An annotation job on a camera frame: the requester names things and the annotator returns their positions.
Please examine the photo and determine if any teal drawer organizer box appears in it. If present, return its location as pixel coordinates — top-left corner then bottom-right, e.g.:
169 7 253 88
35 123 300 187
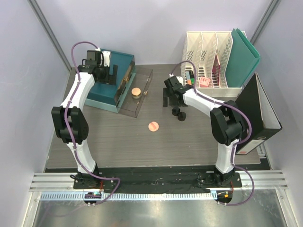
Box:
85 51 135 113

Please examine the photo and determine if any clear smoky drawer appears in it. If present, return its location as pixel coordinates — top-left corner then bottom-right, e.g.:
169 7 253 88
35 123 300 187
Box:
118 66 153 118
114 54 135 106

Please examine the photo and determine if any black round cap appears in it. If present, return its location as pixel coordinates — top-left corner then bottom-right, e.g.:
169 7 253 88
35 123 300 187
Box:
172 106 180 116
177 112 187 122

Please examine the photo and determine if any gold lid cream jar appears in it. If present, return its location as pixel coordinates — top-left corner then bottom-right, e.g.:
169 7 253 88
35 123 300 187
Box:
131 87 142 99

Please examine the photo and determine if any round pink compact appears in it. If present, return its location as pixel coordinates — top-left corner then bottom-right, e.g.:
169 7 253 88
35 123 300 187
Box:
148 121 159 132

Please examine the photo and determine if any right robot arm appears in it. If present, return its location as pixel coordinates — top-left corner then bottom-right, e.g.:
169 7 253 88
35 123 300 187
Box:
164 75 251 187

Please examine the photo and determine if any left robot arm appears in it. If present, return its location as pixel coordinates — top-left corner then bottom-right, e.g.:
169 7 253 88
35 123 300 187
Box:
51 48 120 189

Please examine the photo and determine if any highlighter markers pack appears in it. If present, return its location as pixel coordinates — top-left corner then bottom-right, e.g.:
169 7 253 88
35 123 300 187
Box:
185 70 196 86

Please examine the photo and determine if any magenta booklet in rack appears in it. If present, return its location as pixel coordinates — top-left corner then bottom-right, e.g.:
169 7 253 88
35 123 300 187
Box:
212 54 221 87

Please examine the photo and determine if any white file organizer rack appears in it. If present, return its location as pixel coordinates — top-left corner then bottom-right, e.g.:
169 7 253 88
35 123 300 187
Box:
182 31 241 98

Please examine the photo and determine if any green plastic folder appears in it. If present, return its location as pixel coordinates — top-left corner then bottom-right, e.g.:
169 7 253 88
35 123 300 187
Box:
225 28 260 88

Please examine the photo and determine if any black lever arch binder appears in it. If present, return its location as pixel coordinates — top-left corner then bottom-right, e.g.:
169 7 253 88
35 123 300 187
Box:
236 72 282 155

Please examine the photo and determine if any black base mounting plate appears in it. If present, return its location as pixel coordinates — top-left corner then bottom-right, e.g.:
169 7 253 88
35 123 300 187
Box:
69 166 242 193

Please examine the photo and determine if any white slotted cable duct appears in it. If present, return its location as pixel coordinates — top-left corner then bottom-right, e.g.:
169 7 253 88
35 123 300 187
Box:
40 191 217 201

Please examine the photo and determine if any aluminium rail frame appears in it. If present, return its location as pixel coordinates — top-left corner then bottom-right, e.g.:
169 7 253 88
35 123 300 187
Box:
30 170 288 193

